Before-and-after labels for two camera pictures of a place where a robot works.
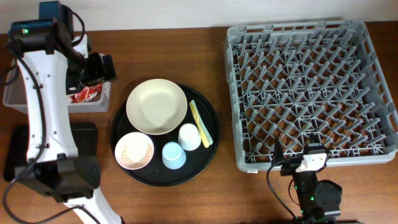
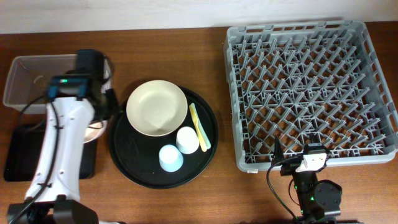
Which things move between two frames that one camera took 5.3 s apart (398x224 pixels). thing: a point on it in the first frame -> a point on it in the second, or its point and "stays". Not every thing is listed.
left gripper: x=101 y=74 -> x=116 y=109
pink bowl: x=134 y=150 -> x=95 y=128
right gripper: x=292 y=165 stays
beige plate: x=156 y=106 stays
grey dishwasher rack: x=289 y=81 stays
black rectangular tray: x=84 y=138 stays
